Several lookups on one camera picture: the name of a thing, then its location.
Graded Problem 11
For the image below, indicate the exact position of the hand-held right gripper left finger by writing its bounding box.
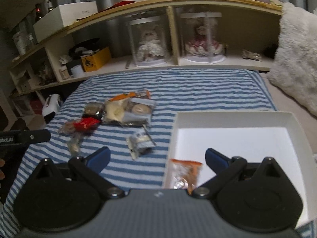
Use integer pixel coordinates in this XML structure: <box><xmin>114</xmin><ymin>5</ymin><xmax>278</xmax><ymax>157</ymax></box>
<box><xmin>32</xmin><ymin>147</ymin><xmax>125</xmax><ymax>200</ymax></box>

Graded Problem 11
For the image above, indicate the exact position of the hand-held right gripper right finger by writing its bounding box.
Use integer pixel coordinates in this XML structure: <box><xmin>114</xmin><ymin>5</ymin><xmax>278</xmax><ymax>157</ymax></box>
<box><xmin>192</xmin><ymin>148</ymin><xmax>282</xmax><ymax>199</ymax></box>

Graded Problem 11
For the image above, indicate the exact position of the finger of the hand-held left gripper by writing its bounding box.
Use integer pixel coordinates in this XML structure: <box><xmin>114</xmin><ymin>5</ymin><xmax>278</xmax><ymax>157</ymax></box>
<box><xmin>13</xmin><ymin>129</ymin><xmax>51</xmax><ymax>145</ymax></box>

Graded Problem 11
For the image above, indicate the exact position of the small clear candy packet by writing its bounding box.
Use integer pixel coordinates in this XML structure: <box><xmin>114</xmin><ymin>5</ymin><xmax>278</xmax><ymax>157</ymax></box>
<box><xmin>68</xmin><ymin>135</ymin><xmax>84</xmax><ymax>157</ymax></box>

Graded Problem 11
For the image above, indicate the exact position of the white cardboard tray box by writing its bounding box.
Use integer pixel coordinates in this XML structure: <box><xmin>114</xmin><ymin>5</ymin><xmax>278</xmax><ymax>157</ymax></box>
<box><xmin>162</xmin><ymin>111</ymin><xmax>312</xmax><ymax>228</ymax></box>

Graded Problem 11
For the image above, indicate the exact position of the orange clear-top snack packet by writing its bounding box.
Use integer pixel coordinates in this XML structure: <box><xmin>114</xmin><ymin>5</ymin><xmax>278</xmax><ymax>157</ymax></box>
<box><xmin>170</xmin><ymin>159</ymin><xmax>203</xmax><ymax>195</ymax></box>

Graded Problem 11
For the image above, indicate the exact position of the red clear pastry packet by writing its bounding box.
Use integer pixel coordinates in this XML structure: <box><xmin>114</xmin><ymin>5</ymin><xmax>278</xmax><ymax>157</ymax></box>
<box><xmin>59</xmin><ymin>118</ymin><xmax>101</xmax><ymax>136</ymax></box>

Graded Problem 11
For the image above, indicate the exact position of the small white snack packet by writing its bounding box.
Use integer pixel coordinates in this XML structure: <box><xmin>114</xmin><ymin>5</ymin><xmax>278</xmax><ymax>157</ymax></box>
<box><xmin>127</xmin><ymin>128</ymin><xmax>156</xmax><ymax>159</ymax></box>

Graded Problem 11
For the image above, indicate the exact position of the dark gold snack packet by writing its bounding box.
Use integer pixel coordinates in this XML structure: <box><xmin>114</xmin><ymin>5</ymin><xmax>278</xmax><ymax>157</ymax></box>
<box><xmin>82</xmin><ymin>102</ymin><xmax>105</xmax><ymax>120</ymax></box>

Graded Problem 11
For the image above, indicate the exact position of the pale yellow snack packet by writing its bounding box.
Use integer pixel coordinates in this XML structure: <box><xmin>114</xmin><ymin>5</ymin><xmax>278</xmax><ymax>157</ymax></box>
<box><xmin>103</xmin><ymin>99</ymin><xmax>130</xmax><ymax>123</ymax></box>

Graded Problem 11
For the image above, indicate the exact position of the clear round pastry packet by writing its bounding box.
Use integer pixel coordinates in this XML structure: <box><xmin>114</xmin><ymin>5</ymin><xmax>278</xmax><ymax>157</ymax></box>
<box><xmin>123</xmin><ymin>97</ymin><xmax>156</xmax><ymax>127</ymax></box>

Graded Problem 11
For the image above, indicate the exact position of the orange brown snack packet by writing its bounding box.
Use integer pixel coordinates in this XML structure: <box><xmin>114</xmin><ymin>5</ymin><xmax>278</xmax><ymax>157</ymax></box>
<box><xmin>110</xmin><ymin>89</ymin><xmax>151</xmax><ymax>103</ymax></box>

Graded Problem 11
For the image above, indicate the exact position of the white black device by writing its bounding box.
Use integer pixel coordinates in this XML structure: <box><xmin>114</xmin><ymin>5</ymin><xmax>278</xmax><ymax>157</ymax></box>
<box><xmin>42</xmin><ymin>94</ymin><xmax>63</xmax><ymax>124</ymax></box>

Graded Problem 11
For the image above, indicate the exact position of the small brown jar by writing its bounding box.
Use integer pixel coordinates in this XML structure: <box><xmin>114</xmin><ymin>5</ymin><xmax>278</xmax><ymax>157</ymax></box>
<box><xmin>59</xmin><ymin>66</ymin><xmax>70</xmax><ymax>80</ymax></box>

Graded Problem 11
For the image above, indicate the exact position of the white cup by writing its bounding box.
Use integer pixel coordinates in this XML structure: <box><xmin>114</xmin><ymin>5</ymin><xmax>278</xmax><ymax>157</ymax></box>
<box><xmin>71</xmin><ymin>64</ymin><xmax>84</xmax><ymax>78</ymax></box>

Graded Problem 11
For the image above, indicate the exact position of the blue white striped blanket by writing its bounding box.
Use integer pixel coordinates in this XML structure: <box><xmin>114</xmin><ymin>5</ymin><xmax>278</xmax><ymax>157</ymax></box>
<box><xmin>0</xmin><ymin>68</ymin><xmax>278</xmax><ymax>238</ymax></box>

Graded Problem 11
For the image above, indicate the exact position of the beige bed sheet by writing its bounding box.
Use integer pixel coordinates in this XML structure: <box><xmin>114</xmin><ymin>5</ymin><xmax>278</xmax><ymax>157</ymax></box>
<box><xmin>258</xmin><ymin>72</ymin><xmax>317</xmax><ymax>170</ymax></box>

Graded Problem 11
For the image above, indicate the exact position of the clear glass jar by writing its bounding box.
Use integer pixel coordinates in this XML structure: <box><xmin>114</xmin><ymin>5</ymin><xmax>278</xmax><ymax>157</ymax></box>
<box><xmin>12</xmin><ymin>28</ymin><xmax>34</xmax><ymax>55</ymax></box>

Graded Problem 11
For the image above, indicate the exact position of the yellow cardboard box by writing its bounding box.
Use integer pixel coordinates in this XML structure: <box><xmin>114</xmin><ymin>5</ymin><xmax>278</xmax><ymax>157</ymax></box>
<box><xmin>80</xmin><ymin>47</ymin><xmax>112</xmax><ymax>73</ymax></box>

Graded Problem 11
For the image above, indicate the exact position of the large white storage box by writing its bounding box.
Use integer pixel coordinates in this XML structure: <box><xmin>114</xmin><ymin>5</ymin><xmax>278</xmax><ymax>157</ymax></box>
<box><xmin>33</xmin><ymin>2</ymin><xmax>98</xmax><ymax>43</ymax></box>

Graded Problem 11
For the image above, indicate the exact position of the brown glass bottle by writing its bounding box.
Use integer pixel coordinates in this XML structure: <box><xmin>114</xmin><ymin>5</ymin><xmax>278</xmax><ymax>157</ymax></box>
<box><xmin>35</xmin><ymin>4</ymin><xmax>43</xmax><ymax>23</ymax></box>

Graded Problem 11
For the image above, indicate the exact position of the white fluffy pillow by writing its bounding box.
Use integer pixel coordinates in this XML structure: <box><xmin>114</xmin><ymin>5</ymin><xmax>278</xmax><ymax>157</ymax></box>
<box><xmin>267</xmin><ymin>2</ymin><xmax>317</xmax><ymax>117</ymax></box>

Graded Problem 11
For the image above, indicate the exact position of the wooden headboard shelf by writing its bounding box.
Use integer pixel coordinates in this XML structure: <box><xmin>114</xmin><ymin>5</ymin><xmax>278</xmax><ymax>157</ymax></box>
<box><xmin>9</xmin><ymin>0</ymin><xmax>285</xmax><ymax>116</ymax></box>

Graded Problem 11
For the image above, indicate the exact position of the red dress doll in case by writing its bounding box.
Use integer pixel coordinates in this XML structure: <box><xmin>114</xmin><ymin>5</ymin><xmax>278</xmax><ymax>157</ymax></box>
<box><xmin>180</xmin><ymin>12</ymin><xmax>227</xmax><ymax>64</ymax></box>

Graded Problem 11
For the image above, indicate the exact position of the white dress doll in case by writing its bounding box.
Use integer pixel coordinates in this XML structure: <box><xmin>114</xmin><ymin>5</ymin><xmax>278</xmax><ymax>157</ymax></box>
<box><xmin>125</xmin><ymin>15</ymin><xmax>173</xmax><ymax>68</ymax></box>

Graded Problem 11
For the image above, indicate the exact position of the red cloth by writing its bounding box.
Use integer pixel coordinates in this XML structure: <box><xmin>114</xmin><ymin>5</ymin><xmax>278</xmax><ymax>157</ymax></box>
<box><xmin>111</xmin><ymin>1</ymin><xmax>137</xmax><ymax>7</ymax></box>

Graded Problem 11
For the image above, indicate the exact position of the beige rope item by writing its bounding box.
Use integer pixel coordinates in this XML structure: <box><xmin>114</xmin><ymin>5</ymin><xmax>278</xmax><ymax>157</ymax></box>
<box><xmin>242</xmin><ymin>49</ymin><xmax>262</xmax><ymax>61</ymax></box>

